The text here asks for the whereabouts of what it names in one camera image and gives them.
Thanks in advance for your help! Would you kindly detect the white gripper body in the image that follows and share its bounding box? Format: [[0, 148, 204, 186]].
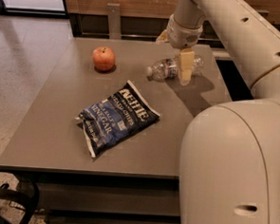
[[166, 15, 203, 49]]

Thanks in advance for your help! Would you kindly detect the black chair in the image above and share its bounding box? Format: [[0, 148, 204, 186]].
[[0, 170, 40, 224]]

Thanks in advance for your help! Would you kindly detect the clear plastic water bottle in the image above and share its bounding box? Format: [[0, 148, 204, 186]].
[[144, 56, 204, 82]]

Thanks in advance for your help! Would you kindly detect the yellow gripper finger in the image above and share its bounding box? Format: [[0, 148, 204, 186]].
[[156, 30, 167, 44], [178, 47, 195, 85]]

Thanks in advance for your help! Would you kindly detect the left metal bracket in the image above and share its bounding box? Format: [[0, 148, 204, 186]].
[[107, 3, 122, 40]]

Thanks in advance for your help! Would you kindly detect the blue kettle chips bag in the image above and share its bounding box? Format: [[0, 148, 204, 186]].
[[77, 81, 160, 159]]

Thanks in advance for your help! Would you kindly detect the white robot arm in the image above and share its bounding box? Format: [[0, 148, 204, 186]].
[[165, 0, 280, 224]]

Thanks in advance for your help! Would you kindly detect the red apple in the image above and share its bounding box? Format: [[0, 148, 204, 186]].
[[92, 46, 116, 72]]

